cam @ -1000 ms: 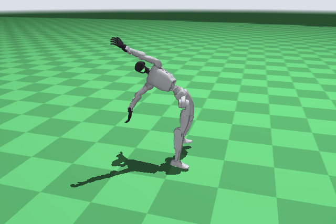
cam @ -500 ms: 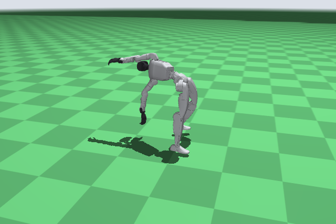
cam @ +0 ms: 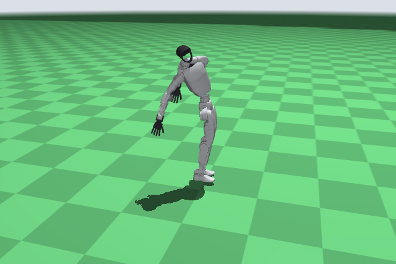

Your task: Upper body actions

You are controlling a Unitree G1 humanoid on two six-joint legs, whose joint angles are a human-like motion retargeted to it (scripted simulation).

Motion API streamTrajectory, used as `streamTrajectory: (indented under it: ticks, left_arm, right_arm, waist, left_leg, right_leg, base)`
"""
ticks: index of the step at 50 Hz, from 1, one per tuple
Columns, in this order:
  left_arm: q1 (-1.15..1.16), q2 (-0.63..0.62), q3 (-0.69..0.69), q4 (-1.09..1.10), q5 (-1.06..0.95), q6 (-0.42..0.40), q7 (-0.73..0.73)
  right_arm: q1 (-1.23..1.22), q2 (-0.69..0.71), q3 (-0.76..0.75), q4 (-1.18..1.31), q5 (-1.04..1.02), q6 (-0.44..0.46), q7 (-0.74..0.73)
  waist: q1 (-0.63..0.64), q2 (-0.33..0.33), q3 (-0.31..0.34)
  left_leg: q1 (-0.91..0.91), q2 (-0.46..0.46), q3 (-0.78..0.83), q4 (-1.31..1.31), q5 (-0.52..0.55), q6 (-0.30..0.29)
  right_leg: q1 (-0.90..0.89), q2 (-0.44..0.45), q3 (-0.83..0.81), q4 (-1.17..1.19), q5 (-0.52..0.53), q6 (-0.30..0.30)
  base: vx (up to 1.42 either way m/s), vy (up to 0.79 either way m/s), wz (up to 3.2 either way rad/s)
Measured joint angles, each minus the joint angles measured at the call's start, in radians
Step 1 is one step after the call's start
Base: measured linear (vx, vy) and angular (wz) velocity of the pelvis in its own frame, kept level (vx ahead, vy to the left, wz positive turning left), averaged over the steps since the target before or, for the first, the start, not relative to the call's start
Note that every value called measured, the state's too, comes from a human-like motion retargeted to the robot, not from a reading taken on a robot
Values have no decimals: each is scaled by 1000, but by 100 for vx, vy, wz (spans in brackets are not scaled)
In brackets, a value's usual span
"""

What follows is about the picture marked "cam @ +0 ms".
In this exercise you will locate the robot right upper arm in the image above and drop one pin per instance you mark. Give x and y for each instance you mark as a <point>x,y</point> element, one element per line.
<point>177,79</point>

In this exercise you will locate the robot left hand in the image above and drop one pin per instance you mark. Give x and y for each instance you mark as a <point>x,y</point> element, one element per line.
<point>177,93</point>

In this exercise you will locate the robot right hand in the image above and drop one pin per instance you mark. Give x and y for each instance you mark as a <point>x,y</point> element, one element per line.
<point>158,126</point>

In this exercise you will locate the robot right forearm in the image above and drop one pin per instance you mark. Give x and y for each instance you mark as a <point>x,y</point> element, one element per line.
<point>164,104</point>

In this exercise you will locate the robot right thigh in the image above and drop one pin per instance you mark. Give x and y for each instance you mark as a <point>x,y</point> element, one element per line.
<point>209,126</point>

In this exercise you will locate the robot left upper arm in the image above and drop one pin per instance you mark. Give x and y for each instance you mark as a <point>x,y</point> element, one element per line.
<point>196,59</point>

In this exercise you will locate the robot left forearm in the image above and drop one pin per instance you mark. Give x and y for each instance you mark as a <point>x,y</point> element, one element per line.
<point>180,70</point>

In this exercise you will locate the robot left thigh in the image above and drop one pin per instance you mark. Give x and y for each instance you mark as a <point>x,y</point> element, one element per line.
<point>215,117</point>

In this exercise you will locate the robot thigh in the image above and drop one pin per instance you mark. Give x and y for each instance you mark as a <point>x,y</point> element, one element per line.
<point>215,117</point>
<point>209,126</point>

